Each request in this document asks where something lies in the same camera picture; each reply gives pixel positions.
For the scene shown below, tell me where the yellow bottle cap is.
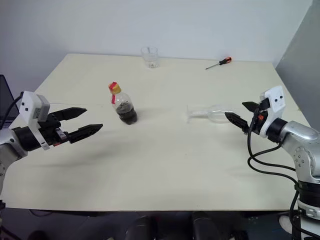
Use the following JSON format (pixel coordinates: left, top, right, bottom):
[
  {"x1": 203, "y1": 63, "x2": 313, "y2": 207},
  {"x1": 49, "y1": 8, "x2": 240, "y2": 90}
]
[{"x1": 107, "y1": 81, "x2": 123, "y2": 95}]

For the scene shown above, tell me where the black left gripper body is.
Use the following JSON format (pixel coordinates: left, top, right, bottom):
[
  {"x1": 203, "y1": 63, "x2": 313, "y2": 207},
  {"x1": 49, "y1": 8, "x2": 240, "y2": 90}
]
[{"x1": 37, "y1": 112, "x2": 70, "y2": 147}]

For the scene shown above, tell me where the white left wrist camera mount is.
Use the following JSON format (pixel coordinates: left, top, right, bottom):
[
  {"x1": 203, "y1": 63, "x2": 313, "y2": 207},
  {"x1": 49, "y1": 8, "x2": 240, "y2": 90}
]
[{"x1": 19, "y1": 91, "x2": 53, "y2": 151}]

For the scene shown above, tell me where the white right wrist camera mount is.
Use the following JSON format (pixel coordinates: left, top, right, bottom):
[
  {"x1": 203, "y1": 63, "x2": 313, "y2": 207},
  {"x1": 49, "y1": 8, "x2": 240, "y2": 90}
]
[{"x1": 259, "y1": 85, "x2": 286, "y2": 139}]

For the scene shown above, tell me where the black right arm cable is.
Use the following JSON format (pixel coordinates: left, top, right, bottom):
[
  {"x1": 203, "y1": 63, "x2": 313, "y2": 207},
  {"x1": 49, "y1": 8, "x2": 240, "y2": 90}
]
[{"x1": 246, "y1": 101, "x2": 301, "y2": 240}]

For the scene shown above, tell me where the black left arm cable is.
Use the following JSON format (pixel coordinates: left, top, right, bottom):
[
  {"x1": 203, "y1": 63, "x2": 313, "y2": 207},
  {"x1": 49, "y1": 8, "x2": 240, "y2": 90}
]
[{"x1": 1, "y1": 94, "x2": 24, "y2": 129}]

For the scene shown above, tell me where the red and black screwdriver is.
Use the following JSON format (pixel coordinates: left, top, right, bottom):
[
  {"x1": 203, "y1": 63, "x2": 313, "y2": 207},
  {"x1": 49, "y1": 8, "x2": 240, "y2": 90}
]
[{"x1": 205, "y1": 56, "x2": 233, "y2": 71}]

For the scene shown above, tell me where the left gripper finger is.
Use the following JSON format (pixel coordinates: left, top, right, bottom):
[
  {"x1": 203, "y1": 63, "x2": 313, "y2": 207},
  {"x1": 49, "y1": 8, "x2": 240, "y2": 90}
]
[
  {"x1": 67, "y1": 123, "x2": 104, "y2": 145},
  {"x1": 51, "y1": 107, "x2": 88, "y2": 124}
]

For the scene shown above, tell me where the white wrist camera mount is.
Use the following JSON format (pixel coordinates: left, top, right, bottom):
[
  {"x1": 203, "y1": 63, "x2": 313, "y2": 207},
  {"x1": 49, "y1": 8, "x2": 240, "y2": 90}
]
[
  {"x1": 259, "y1": 85, "x2": 286, "y2": 139},
  {"x1": 19, "y1": 91, "x2": 53, "y2": 151}
]

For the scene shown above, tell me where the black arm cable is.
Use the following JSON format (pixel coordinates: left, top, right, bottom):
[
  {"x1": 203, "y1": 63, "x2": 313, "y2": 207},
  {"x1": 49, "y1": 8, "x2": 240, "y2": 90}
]
[
  {"x1": 246, "y1": 101, "x2": 301, "y2": 240},
  {"x1": 1, "y1": 94, "x2": 24, "y2": 129}
]

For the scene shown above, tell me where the small dark liquid bottle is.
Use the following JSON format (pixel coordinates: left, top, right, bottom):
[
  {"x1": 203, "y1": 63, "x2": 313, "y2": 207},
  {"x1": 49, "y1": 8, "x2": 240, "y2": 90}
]
[{"x1": 109, "y1": 90, "x2": 139, "y2": 126}]

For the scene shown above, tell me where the clear glass tumbler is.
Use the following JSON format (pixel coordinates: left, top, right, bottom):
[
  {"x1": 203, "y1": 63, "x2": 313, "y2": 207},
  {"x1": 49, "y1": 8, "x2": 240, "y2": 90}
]
[{"x1": 140, "y1": 46, "x2": 160, "y2": 70}]

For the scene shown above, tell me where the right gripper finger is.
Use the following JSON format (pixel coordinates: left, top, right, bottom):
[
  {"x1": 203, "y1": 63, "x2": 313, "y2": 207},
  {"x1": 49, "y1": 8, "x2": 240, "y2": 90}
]
[
  {"x1": 241, "y1": 100, "x2": 262, "y2": 114},
  {"x1": 224, "y1": 111, "x2": 251, "y2": 133}
]

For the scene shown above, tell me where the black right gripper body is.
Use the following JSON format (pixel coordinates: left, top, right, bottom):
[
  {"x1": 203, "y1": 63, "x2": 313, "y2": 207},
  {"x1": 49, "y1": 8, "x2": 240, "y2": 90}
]
[{"x1": 249, "y1": 106, "x2": 268, "y2": 135}]

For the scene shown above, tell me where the clear plastic object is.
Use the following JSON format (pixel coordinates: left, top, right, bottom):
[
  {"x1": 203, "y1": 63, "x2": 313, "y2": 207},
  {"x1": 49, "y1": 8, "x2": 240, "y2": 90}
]
[{"x1": 186, "y1": 103, "x2": 237, "y2": 125}]

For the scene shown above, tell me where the white rounded object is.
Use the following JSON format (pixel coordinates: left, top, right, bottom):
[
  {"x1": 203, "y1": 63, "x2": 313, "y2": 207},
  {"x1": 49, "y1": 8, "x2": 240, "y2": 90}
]
[{"x1": 278, "y1": 214, "x2": 294, "y2": 236}]

